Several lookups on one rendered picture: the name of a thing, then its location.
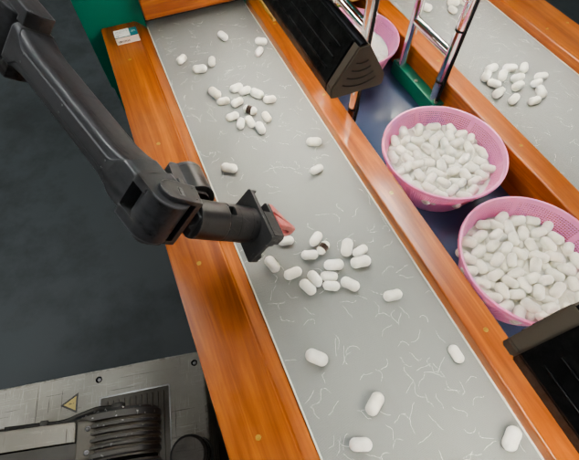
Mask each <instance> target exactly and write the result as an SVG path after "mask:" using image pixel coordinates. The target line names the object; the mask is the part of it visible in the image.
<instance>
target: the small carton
mask: <svg viewBox="0 0 579 460"><path fill-rule="evenodd" d="M113 35H114V37H115V40H116V42H117V45H118V46H119V45H123V44H128V43H131V42H135V41H139V40H140V37H139V34H138V32H137V29H136V26H133V27H129V28H124V29H121V30H117V31H113Z"/></svg>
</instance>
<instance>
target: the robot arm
mask: <svg viewBox="0 0 579 460"><path fill-rule="evenodd" d="M55 22H56V20H55V19H54V18H53V17H52V16H51V14H50V13H49V12H48V11H47V9H46V8H45V7H44V6H42V5H41V3H40V2H39V1H38V0H0V73H1V74H2V75H3V77H5V78H10V79H13V80H17V81H22V82H27V83H28V84H29V85H30V87H31V88H32V89H33V90H34V91H35V92H36V94H37V95H38V96H39V98H40V99H41V100H42V101H43V103H44V104H45V105H46V107H47V108H48V109H49V111H50V112H51V113H52V115H53V116H54V117H55V118H56V120H57V121H58V123H59V124H60V125H61V126H62V128H63V129H64V130H65V132H66V133H67V134H68V136H69V137H70V138H71V139H72V140H73V141H74V143H75V144H76V145H77V146H78V148H79V149H80V151H81V152H82V153H83V154H84V156H85V157H86V158H87V160H88V161H89V162H90V164H91V165H92V167H93V168H94V169H95V171H96V173H97V174H98V176H99V177H100V179H101V181H102V182H103V184H104V188H105V191H106V193H107V194H108V196H109V197H110V199H111V200H112V201H113V202H114V203H115V204H116V206H117V207H116V208H115V210H114V213H115V214H116V215H117V216H118V217H119V218H120V220H121V221H122V222H123V224H124V225H125V226H126V228H127V229H128V230H129V232H130V233H131V235H132V237H133V238H134V239H135V240H136V241H138V242H139V243H142V244H146V245H154V246H159V245H160V244H166V245H173V244H174V243H175V242H176V240H177V239H178V237H179V236H180V235H181V233H183V234H184V236H185V237H186V238H189V239H200V240H212V241H224V242H236V243H240V244H241V245H242V248H243V250H244V252H245V255H246V257H247V261H248V262H255V263H256V262H258V261H259V259H260V258H261V257H262V255H261V254H262V253H263V252H264V251H265V250H266V249H267V248H268V247H269V246H274V245H278V244H279V243H280V242H281V241H282V240H283V238H284V236H286V235H291V234H292V233H293V232H294V231H295V230H296V229H295V227H294V226H293V225H292V224H291V223H290V222H289V221H288V220H287V219H285V218H284V216H283V215H282V214H281V213H280V212H279V211H278V210H277V209H276V208H275V207H274V206H273V205H272V204H263V205H262V206H260V204H259V202H258V199H257V197H256V195H255V192H256V190H251V189H248V190H247V191H246V192H245V193H244V194H243V196H242V197H241V198H240V199H239V201H238V202H237V203H236V204H227V203H221V202H216V201H214V199H215V194H214V192H213V190H212V188H211V186H210V184H209V182H208V180H207V179H206V177H205V175H204V173H203V171H202V169H201V167H200V166H199V165H198V164H197V163H195V162H189V161H187V162H179V163H175V162H169V163H168V164H167V166H166V167H165V169H163V168H162V166H161V165H160V164H159V163H158V162H157V161H155V160H153V159H152V158H151V157H149V156H148V155H147V154H146V153H144V152H143V151H142V150H141V149H140V148H139V147H138V146H137V145H136V144H135V143H134V142H133V140H132V139H131V138H130V137H129V135H128V134H127V133H126V132H125V131H124V129H123V128H122V127H121V126H120V124H119V123H118V122H117V121H116V120H115V119H114V118H113V117H112V116H111V114H110V113H109V112H108V111H107V109H106V108H105V107H104V106H103V105H102V103H101V102H100V101H99V100H98V98H97V97H96V96H95V95H94V94H93V92H92V91H91V90H90V89H89V87H88V86H87V85H86V84H85V83H84V81H83V80H82V79H81V78H80V76H79V75H78V74H77V73H76V71H75V70H74V69H73V68H72V67H71V65H70V64H69V63H68V62H67V60H66V59H65V58H64V57H63V55H62V54H61V52H60V51H59V49H58V46H57V43H56V40H55V39H54V37H53V36H51V35H50V33H51V31H52V28H53V26H54V24H55Z"/></svg>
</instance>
